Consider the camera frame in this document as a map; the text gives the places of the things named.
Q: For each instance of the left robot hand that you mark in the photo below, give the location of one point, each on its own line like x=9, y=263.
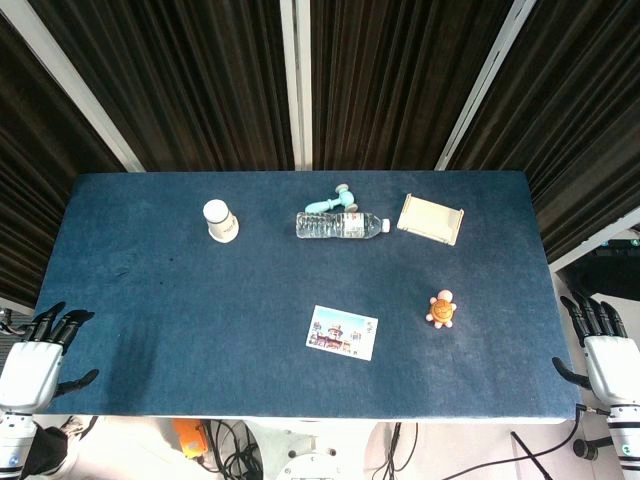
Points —
x=30, y=362

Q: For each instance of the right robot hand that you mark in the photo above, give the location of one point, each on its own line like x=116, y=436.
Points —
x=612, y=360

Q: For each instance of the orange-pink turtle toy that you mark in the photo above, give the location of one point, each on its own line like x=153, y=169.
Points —
x=442, y=310

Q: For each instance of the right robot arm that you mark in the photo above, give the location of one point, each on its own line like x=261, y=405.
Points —
x=625, y=435

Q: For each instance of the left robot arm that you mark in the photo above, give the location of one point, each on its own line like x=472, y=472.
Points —
x=15, y=442

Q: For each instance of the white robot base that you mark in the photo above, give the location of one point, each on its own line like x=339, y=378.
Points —
x=312, y=452

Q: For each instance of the black tripod leg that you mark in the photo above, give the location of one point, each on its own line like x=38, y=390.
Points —
x=532, y=457

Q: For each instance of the orange device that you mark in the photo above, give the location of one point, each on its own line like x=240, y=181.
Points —
x=189, y=442

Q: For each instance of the cream plastic tray holder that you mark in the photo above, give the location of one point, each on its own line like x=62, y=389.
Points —
x=431, y=218

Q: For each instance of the white paper cup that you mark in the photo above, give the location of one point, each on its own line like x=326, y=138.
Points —
x=220, y=221

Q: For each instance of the palace picture postcard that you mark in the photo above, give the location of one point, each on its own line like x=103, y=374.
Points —
x=342, y=333

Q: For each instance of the blue table cloth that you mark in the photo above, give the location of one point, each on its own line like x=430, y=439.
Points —
x=300, y=300

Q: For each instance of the clear plastic water bottle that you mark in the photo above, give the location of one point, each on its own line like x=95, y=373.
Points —
x=340, y=225

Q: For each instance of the dark curtain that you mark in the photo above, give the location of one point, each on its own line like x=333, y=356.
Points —
x=210, y=85

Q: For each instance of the white frame post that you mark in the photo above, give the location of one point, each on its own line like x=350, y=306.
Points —
x=75, y=85
x=298, y=82
x=482, y=85

